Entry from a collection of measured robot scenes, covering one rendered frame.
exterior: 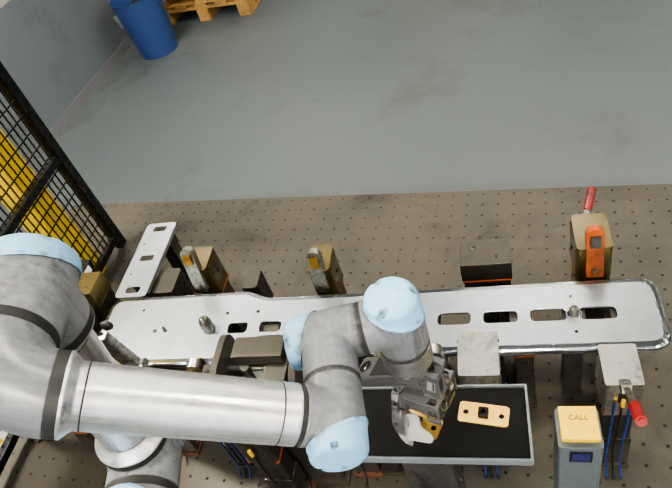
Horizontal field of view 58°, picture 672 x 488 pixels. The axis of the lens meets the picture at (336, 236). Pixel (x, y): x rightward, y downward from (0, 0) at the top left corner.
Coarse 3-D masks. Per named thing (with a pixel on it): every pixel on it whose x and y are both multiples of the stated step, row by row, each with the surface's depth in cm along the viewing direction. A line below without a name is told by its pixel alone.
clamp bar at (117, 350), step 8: (104, 328) 135; (112, 328) 136; (104, 336) 132; (112, 336) 135; (104, 344) 133; (112, 344) 134; (120, 344) 137; (112, 352) 137; (120, 352) 137; (128, 352) 140; (120, 360) 141; (128, 360) 140; (136, 360) 142
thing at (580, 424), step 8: (560, 408) 102; (568, 408) 102; (576, 408) 102; (584, 408) 101; (592, 408) 101; (560, 416) 102; (568, 416) 101; (576, 416) 101; (584, 416) 101; (592, 416) 100; (560, 424) 101; (568, 424) 100; (576, 424) 100; (584, 424) 100; (592, 424) 99; (560, 432) 100; (568, 432) 99; (576, 432) 99; (584, 432) 99; (592, 432) 98; (568, 440) 99; (576, 440) 98; (584, 440) 98; (592, 440) 98; (600, 440) 98
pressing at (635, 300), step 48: (480, 288) 144; (528, 288) 140; (576, 288) 137; (624, 288) 134; (144, 336) 159; (192, 336) 155; (240, 336) 151; (432, 336) 138; (528, 336) 132; (576, 336) 129; (624, 336) 126
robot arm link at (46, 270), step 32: (0, 256) 71; (32, 256) 72; (64, 256) 75; (0, 288) 67; (32, 288) 69; (64, 288) 73; (32, 320) 67; (64, 320) 72; (96, 352) 82; (96, 448) 97; (128, 448) 94; (160, 448) 97
